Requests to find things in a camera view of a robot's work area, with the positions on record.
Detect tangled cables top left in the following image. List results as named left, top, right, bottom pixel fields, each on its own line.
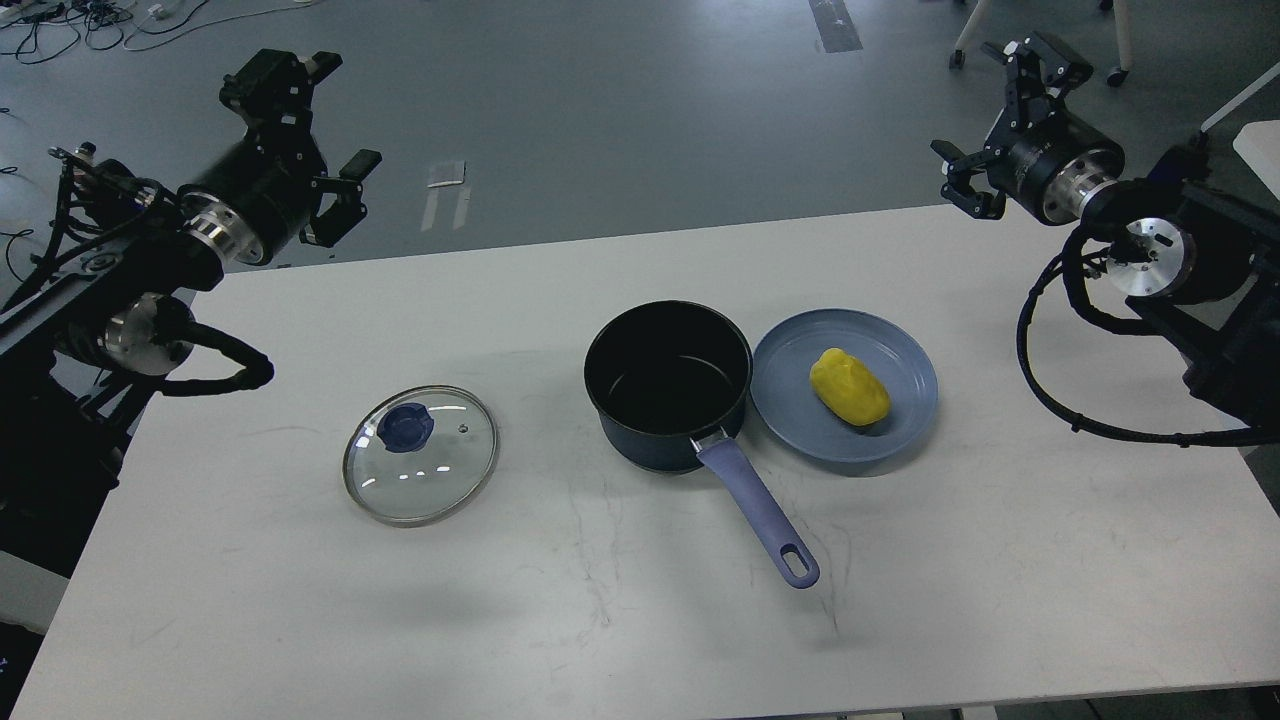
left=0, top=0, right=332, bottom=64

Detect white chair legs with casters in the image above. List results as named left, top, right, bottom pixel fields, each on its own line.
left=950, top=0, right=1134, bottom=90

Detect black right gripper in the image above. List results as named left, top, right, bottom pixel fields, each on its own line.
left=931, top=31, right=1126, bottom=225

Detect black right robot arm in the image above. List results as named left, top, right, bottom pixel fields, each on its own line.
left=931, top=32, right=1279, bottom=448

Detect black cable on floor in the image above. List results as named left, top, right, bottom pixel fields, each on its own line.
left=0, top=105, right=61, bottom=291

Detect blue plate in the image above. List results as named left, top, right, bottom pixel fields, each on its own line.
left=751, top=309, right=940, bottom=475

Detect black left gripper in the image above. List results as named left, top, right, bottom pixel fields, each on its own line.
left=178, top=49, right=383, bottom=266

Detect glass pot lid blue knob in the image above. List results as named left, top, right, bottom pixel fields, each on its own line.
left=342, top=386, right=500, bottom=529

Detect dark blue saucepan purple handle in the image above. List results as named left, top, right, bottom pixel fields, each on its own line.
left=582, top=300, right=820, bottom=589

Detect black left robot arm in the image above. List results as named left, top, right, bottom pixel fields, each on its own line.
left=1, top=49, right=381, bottom=578

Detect white table leg right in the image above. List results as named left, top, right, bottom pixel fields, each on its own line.
left=1188, top=65, right=1280, bottom=206

